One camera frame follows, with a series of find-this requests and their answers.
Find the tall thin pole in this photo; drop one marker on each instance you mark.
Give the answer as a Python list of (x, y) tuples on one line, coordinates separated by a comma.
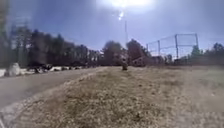
[(126, 33)]

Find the dry grass ground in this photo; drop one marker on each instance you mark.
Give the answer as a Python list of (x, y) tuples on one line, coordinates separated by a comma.
[(133, 96)]

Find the row of dark trees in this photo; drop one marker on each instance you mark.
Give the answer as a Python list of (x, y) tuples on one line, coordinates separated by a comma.
[(46, 50)]

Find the grey asphalt road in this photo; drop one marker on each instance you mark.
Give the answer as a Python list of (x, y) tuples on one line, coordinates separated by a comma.
[(26, 86)]

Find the pale boulder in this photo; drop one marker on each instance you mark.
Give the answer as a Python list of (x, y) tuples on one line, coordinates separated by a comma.
[(14, 69)]

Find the pale kerb strip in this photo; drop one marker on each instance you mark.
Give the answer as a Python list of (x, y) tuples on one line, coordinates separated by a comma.
[(10, 111)]

